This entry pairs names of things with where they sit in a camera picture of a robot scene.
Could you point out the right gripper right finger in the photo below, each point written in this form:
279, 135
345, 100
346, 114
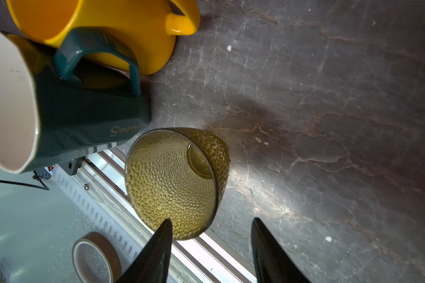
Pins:
272, 264

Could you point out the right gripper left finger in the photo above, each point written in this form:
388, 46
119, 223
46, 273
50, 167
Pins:
152, 263

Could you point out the olive green glass cup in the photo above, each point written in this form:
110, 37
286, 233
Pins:
178, 174

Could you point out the white cup dark green base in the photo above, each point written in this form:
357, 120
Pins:
60, 104

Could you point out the round grey disc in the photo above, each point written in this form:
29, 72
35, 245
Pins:
95, 260

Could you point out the yellow mug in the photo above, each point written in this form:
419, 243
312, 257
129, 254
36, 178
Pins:
148, 28

